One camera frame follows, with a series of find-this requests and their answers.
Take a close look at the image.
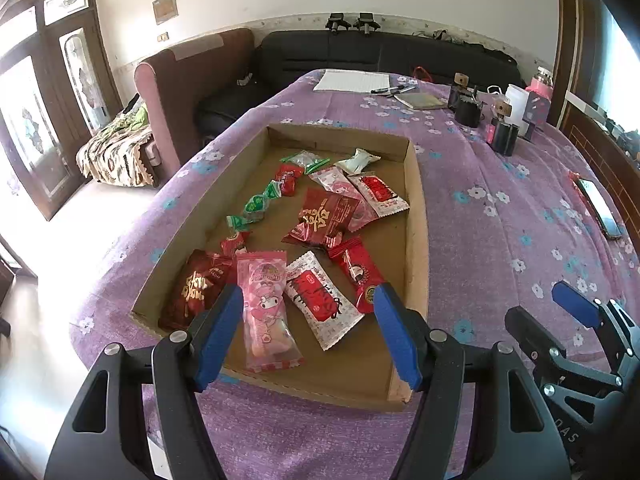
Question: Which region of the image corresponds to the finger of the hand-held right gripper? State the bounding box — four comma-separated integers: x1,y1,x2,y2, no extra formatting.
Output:
551,281,640,392
504,305,623,397

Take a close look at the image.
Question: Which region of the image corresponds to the brown patterned blanket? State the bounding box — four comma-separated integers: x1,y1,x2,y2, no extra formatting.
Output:
76,105,158,188

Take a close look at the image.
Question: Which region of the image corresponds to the maroon armchair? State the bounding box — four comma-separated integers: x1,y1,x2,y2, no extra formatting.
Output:
134,27,256,176

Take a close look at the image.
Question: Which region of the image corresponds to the small red candy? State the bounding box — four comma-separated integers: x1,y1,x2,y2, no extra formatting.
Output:
220,230,253,258
272,164,305,198

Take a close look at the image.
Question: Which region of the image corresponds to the wooden glass door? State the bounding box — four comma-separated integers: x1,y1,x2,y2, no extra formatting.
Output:
0,0,123,221

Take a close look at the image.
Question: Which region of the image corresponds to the shallow cardboard box tray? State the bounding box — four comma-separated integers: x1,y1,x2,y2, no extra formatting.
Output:
131,124,430,413

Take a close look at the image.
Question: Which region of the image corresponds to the clear green-edged snack packet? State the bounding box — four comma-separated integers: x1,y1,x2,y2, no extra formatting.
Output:
280,150,329,173

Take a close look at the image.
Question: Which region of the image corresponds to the dark cloth on sofa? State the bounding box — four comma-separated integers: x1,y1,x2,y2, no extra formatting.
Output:
420,30,516,63

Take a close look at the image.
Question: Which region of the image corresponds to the red packet with gold characters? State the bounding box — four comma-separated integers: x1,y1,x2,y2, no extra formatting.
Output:
281,187,362,248

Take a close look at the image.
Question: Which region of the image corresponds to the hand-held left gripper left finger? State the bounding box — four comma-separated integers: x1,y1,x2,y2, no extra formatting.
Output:
44,284,244,480

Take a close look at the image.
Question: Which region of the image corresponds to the window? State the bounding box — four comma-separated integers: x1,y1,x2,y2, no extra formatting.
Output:
597,0,640,126

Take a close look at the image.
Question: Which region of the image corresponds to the red packet with figure print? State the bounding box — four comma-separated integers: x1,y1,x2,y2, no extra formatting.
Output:
327,235,388,315

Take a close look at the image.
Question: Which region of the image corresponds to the white plastic container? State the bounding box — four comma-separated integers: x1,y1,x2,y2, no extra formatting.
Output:
505,85,535,138

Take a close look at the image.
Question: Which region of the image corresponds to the pink cartoon snack packet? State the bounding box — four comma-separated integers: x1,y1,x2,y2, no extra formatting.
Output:
307,166,379,233
235,250,305,373

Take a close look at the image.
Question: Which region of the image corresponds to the pink water bottle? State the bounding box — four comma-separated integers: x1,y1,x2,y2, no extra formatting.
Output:
530,66,553,98

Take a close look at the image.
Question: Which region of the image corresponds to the black sofa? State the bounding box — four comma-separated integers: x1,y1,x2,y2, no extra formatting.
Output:
195,30,526,146

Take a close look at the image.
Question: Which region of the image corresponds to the wall plaque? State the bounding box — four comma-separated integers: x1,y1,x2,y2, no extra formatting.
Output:
152,0,179,26

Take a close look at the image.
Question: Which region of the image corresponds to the dark red packet gold lettering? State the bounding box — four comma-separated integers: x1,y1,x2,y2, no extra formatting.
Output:
159,249,236,331

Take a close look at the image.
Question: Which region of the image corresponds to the olive notebook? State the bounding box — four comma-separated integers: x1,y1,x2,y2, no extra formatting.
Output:
394,91,448,111

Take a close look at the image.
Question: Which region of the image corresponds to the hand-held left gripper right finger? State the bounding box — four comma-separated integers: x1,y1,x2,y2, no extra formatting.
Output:
374,282,573,480

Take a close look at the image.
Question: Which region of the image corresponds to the white packet with red label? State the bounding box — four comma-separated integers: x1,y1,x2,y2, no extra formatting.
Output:
284,251,366,352
346,172,411,218

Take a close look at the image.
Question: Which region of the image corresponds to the black smartphone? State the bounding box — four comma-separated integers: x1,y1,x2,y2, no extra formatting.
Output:
575,177,623,239

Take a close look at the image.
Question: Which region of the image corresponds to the black clamp device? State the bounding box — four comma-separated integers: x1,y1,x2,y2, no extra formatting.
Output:
325,11,351,35
352,11,381,36

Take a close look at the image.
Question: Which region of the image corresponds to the white paper sheet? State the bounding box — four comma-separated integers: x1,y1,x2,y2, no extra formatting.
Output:
313,70,391,93

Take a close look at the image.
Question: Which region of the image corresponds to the black box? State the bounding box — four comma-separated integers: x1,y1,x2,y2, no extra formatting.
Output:
492,121,521,157

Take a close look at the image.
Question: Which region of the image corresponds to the wooden headboard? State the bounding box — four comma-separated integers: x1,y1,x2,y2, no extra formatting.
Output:
560,95,640,246

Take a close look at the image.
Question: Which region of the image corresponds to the plain white snack packet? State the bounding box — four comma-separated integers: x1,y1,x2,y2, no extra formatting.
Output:
335,148,382,175

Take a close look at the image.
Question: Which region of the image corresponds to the black cylinder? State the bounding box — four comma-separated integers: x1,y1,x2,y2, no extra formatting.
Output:
450,85,483,128

